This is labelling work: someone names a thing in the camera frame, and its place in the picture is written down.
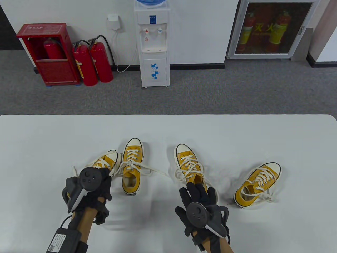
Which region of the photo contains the silver framed glass cabinet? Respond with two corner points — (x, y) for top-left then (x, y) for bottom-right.
(226, 0), (320, 60)

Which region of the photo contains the person's left hand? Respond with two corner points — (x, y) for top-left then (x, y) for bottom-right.
(76, 167), (112, 211)

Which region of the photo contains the white shoe lace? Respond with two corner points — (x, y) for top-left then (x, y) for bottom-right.
(241, 170), (279, 204)
(174, 155), (219, 201)
(72, 158), (113, 179)
(116, 149), (169, 182)

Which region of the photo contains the red extinguisher cabinet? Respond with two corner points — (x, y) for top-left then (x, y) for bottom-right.
(16, 23), (81, 87)

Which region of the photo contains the person's right forearm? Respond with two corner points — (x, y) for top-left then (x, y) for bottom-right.
(200, 235), (235, 253)

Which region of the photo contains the black battery pack white label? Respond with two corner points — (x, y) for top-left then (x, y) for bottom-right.
(46, 228), (81, 253)

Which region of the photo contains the blue water bottle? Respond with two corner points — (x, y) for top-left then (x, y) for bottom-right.
(135, 0), (167, 8)

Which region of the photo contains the black glove cable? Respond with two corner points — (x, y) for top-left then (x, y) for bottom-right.
(60, 215), (73, 229)

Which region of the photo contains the dark grey hand controller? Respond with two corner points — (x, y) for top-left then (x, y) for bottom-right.
(62, 167), (103, 213)
(186, 202), (229, 238)

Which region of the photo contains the person's right hand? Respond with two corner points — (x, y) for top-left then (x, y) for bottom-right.
(175, 183), (217, 237)

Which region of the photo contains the white wall box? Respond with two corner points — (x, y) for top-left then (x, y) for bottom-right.
(107, 14), (122, 31)

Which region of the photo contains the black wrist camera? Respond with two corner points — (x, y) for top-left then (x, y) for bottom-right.
(192, 232), (208, 251)
(93, 203), (110, 224)

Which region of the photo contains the person's left forearm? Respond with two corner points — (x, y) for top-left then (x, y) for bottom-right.
(66, 200), (106, 253)

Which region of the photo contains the white water dispenser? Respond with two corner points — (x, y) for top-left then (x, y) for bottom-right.
(134, 3), (171, 89)

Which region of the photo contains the white power cable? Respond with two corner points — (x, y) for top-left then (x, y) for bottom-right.
(113, 29), (138, 73)

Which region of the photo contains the red yellow fire extinguisher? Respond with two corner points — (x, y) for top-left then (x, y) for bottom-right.
(238, 12), (256, 52)
(269, 11), (290, 52)

